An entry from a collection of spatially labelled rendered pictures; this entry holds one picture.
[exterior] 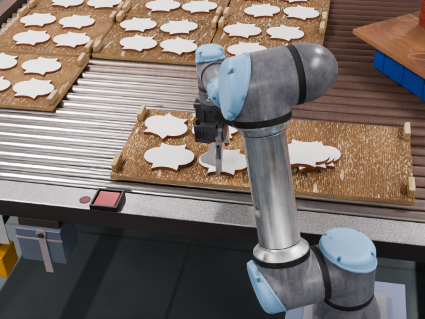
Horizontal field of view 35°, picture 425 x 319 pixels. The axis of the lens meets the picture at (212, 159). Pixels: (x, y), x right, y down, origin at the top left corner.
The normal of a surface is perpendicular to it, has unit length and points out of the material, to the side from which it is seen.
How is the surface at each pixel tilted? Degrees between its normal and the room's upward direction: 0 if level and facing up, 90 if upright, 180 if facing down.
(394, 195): 0
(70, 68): 0
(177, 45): 0
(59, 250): 90
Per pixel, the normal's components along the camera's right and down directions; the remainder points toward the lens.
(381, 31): -0.04, -0.81
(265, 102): 0.13, 0.29
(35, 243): -0.20, 0.58
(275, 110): 0.39, 0.22
